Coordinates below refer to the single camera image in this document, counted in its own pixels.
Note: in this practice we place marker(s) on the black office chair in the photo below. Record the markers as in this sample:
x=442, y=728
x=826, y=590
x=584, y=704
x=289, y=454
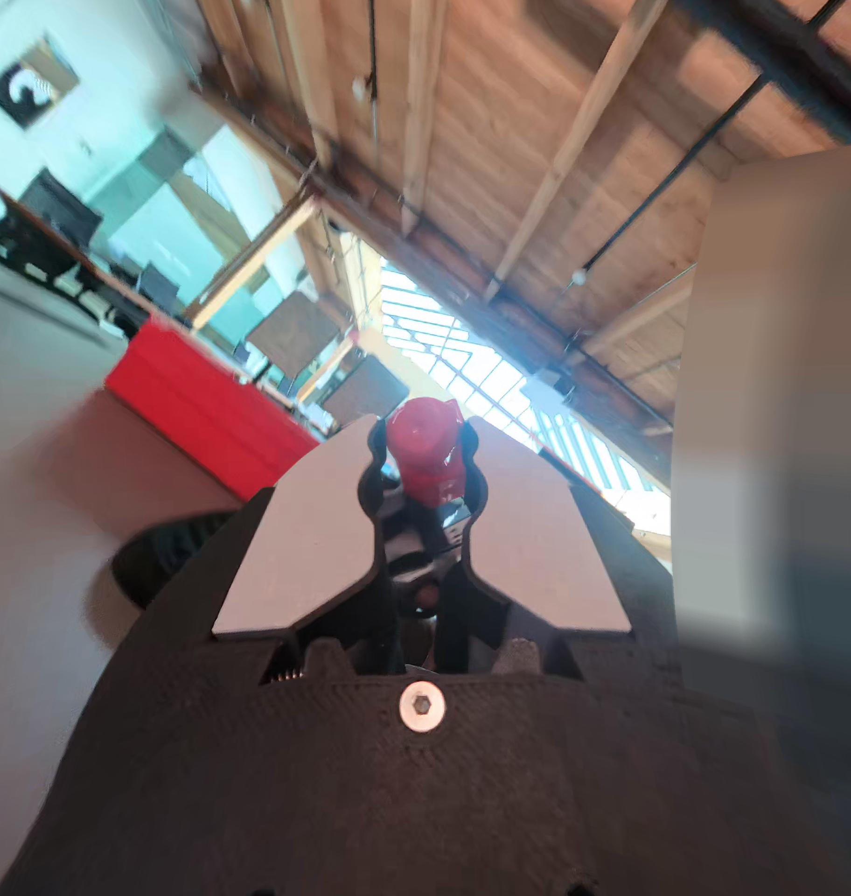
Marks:
x=158, y=287
x=61, y=210

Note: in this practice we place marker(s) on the handwritten whiteboard sign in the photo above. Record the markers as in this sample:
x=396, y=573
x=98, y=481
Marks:
x=292, y=336
x=366, y=392

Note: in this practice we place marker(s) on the black foam pad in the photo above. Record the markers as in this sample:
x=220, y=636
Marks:
x=166, y=553

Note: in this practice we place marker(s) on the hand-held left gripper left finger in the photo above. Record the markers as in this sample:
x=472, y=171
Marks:
x=306, y=553

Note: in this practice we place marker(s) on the red plastic knob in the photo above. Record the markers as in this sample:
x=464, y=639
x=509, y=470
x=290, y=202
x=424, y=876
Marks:
x=425, y=448

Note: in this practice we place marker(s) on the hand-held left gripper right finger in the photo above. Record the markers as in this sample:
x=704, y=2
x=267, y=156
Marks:
x=537, y=553

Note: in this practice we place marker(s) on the wooden support post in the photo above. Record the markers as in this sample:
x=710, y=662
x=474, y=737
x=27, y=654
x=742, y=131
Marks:
x=257, y=259

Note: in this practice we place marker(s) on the red plastic storage bin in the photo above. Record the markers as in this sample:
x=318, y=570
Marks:
x=201, y=413

